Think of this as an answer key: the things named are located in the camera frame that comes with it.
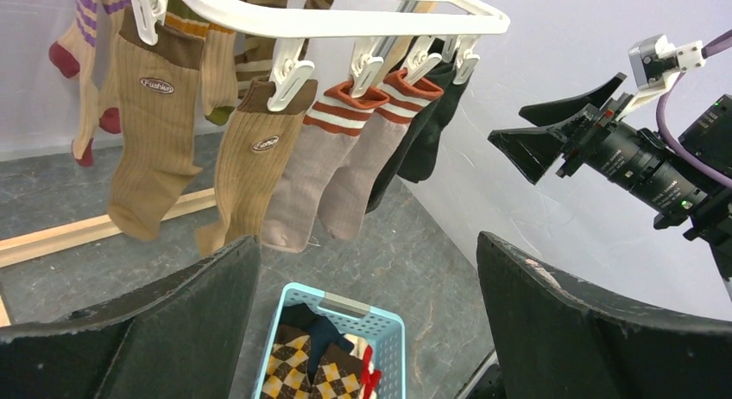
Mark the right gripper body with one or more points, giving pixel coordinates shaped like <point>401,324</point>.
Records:
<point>641,163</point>

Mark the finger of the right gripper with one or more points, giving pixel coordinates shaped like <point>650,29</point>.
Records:
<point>556,111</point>
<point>533,150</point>

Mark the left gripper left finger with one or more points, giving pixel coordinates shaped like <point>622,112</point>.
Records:
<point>177,337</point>

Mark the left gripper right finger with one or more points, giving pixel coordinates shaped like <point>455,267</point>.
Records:
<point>559,336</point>

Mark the black sock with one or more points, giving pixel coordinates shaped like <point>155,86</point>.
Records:
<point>393,164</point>
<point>420,159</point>

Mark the beige pink sock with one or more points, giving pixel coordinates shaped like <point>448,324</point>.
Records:
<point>344,201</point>

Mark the red white striped sock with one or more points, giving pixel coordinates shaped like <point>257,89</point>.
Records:
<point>330,129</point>

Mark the tan ribbed sock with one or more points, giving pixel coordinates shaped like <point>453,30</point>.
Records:
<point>253,153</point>
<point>157,88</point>

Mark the brown striped sock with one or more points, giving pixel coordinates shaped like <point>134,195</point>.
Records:
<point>256,58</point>

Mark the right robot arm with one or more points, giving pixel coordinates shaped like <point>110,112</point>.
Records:
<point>718,240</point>

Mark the wooden hanger stand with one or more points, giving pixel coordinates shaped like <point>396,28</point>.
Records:
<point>27,247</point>

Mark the navy blue sock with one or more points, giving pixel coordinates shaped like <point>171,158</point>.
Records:
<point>320,329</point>

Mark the brown yellow checked sock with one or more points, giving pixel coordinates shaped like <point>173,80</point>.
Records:
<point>295,370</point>

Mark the light blue laundry basket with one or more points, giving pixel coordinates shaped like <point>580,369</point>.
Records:
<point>385,332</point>

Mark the red santa sock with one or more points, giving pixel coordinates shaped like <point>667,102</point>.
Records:
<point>370,375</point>

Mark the green striped tan sock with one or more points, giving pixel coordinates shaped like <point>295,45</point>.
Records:
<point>219,88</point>

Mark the red purple striped sock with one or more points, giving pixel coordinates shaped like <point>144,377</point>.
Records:
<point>74,54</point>

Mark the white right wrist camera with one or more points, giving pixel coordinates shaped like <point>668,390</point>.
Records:
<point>656,65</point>

